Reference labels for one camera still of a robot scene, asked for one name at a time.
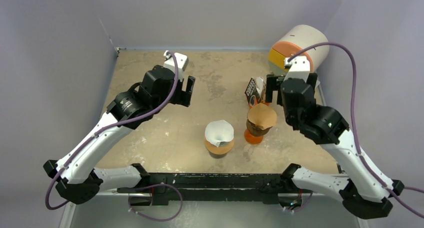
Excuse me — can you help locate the dark walnut dripper stand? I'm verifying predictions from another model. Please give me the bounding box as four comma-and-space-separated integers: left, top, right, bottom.
246, 120, 271, 137

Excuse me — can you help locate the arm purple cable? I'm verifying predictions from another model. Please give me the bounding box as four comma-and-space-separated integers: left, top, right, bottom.
44, 50, 180, 211
287, 42, 424, 219

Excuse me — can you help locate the light bamboo dripper stand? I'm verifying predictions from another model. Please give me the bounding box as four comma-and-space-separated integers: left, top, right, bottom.
204, 138, 235, 154

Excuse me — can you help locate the grey glass carafe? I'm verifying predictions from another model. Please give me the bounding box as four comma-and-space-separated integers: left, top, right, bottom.
209, 152, 228, 159

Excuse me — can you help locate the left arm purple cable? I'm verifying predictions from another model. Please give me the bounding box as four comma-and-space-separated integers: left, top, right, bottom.
44, 50, 180, 211

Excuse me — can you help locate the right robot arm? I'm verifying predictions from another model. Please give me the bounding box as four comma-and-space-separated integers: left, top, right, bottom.
265, 56, 404, 220

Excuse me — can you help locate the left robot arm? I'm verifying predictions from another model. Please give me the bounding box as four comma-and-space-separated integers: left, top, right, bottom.
43, 51, 195, 205

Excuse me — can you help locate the white paper coffee filter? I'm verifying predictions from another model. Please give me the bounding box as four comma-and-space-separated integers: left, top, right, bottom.
204, 120, 234, 147

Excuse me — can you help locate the coffee paper filter box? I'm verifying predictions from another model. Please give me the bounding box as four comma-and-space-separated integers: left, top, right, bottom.
244, 77, 269, 108

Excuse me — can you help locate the orange glass carafe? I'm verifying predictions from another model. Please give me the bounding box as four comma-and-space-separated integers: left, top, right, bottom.
243, 129, 264, 145

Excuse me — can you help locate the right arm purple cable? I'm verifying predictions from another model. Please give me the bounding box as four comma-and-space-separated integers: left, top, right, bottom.
287, 42, 424, 219

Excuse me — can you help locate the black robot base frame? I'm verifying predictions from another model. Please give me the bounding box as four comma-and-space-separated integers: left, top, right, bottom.
117, 172, 310, 206

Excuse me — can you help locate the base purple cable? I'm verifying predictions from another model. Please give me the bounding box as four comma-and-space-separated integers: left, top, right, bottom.
127, 183, 184, 223

